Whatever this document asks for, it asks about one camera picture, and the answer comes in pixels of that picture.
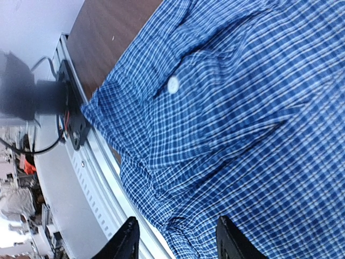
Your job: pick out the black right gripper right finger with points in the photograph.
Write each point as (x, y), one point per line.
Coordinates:
(232, 243)

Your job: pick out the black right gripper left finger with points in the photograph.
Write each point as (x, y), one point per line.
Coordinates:
(124, 244)

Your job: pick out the blue checked long sleeve shirt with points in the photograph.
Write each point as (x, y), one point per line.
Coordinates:
(233, 108)

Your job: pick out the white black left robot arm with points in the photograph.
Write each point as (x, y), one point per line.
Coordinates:
(24, 97)

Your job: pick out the aluminium front rail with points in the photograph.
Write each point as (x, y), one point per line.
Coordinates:
(98, 174)

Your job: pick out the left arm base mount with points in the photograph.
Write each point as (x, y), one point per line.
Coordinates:
(77, 125)

